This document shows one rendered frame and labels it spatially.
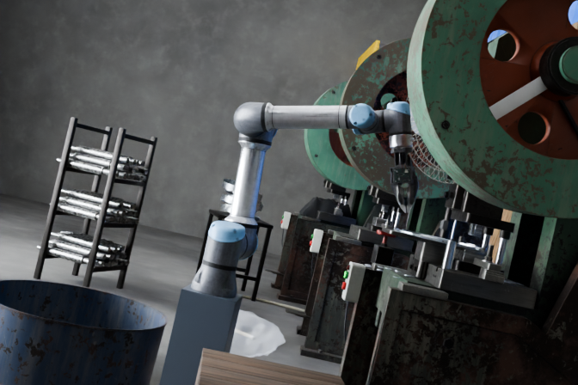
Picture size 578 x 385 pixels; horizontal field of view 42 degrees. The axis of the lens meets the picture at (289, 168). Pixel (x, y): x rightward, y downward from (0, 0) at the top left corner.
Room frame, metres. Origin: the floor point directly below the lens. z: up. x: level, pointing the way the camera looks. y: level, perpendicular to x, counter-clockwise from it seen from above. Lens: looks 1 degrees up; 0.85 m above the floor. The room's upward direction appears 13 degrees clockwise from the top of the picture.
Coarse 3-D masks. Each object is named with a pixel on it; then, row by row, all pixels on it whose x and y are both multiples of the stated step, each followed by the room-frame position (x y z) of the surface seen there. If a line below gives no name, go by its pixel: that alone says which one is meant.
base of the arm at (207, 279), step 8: (208, 264) 2.47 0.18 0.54; (216, 264) 2.46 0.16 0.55; (200, 272) 2.48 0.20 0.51; (208, 272) 2.46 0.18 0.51; (216, 272) 2.45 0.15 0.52; (224, 272) 2.46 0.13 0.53; (232, 272) 2.48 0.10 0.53; (200, 280) 2.48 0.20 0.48; (208, 280) 2.45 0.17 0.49; (216, 280) 2.45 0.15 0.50; (224, 280) 2.46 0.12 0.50; (232, 280) 2.48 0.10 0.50; (192, 288) 2.48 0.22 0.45; (200, 288) 2.45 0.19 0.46; (208, 288) 2.44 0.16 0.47; (216, 288) 2.44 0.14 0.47; (224, 288) 2.47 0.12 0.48; (232, 288) 2.48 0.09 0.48; (224, 296) 2.45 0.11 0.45; (232, 296) 2.48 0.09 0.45
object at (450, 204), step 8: (456, 184) 2.48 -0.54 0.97; (448, 192) 2.53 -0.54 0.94; (456, 192) 2.46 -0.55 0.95; (464, 192) 2.46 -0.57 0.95; (448, 200) 2.52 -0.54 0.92; (456, 200) 2.46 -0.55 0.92; (464, 200) 2.45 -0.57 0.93; (472, 200) 2.44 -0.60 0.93; (480, 200) 2.44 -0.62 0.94; (456, 208) 2.46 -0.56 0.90; (464, 208) 2.44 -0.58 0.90; (472, 208) 2.44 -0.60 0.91; (480, 208) 2.44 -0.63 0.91; (488, 208) 2.44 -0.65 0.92; (496, 208) 2.44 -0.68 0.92; (488, 216) 2.44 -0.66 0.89; (496, 216) 2.45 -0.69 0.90
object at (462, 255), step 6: (456, 252) 2.53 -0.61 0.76; (462, 252) 2.47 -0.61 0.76; (468, 252) 2.44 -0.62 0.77; (474, 252) 2.44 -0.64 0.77; (480, 252) 2.44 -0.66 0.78; (486, 252) 2.45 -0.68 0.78; (456, 258) 2.52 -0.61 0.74; (462, 258) 2.45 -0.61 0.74; (468, 258) 2.44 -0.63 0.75; (474, 258) 2.44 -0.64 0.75; (480, 258) 2.44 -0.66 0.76
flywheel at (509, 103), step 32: (512, 0) 2.11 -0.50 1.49; (544, 0) 2.12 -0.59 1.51; (576, 0) 2.14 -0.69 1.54; (512, 32) 2.13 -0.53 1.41; (544, 32) 2.12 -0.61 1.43; (576, 32) 2.12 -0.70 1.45; (480, 64) 2.11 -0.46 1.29; (512, 64) 2.11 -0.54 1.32; (544, 64) 2.03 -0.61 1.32; (576, 64) 1.99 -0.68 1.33; (512, 96) 2.06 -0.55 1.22; (544, 96) 2.12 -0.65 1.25; (576, 96) 2.13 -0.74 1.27; (512, 128) 2.12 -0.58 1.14
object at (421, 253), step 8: (392, 232) 2.43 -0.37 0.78; (400, 232) 2.45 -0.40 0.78; (424, 240) 2.44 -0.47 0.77; (416, 248) 2.54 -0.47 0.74; (424, 248) 2.46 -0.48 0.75; (432, 248) 2.46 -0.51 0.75; (440, 248) 2.46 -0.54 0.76; (456, 248) 2.44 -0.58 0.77; (416, 256) 2.51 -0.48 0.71; (424, 256) 2.46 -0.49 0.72; (432, 256) 2.46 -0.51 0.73; (440, 256) 2.46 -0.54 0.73; (416, 264) 2.49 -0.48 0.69; (424, 264) 2.46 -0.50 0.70; (440, 264) 2.46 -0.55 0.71; (416, 272) 2.47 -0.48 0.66; (424, 272) 2.46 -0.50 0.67
